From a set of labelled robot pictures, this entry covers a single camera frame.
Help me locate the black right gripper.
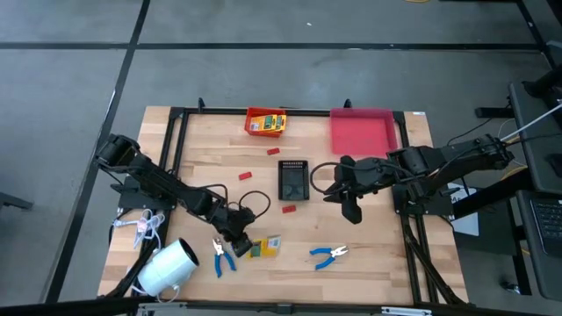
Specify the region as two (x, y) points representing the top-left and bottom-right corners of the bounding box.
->
(322, 154), (396, 226)

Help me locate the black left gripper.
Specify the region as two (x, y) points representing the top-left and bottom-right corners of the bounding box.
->
(210, 205), (257, 259)

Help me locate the blue-handled hole punch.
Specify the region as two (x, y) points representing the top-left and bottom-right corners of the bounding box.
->
(212, 238), (238, 279)
(308, 245), (350, 271)

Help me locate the black slotted plastic basket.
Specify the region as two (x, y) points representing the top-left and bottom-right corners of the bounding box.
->
(277, 160), (310, 202)

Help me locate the pink plastic tray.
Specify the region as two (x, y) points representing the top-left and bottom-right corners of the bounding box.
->
(328, 107), (400, 157)

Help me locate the white cylinder with dark opening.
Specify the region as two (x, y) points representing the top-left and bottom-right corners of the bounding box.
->
(136, 237), (201, 298)

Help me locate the red slotted plastic basket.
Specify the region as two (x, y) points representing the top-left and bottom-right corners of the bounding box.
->
(243, 106), (288, 139)

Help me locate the white paper sheet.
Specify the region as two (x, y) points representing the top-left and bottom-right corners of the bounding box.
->
(447, 183), (480, 238)

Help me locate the black desk foot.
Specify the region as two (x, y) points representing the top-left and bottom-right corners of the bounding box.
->
(474, 106), (515, 119)

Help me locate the black aluminium crossbar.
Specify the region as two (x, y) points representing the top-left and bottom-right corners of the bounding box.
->
(0, 296), (562, 316)

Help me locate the dark grey desk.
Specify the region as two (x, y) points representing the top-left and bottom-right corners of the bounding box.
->
(508, 81), (562, 304)

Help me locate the black laptop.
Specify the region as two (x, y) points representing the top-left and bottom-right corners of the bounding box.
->
(529, 197), (562, 258)

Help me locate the dark furniture foot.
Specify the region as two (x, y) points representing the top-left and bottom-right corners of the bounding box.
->
(0, 191), (35, 211)

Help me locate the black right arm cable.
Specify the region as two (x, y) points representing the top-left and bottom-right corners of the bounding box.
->
(309, 161), (346, 195)

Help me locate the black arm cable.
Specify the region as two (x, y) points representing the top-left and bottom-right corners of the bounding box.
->
(309, 161), (346, 195)
(226, 190), (272, 220)

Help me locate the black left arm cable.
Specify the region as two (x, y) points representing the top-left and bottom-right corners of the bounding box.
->
(226, 190), (272, 220)

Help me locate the white cable bundle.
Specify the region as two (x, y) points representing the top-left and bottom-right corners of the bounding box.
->
(112, 209), (166, 251)

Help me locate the silver metal bracket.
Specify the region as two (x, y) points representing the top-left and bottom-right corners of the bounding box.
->
(380, 305), (434, 316)

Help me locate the black table frame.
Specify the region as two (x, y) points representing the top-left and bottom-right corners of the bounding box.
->
(98, 104), (469, 308)

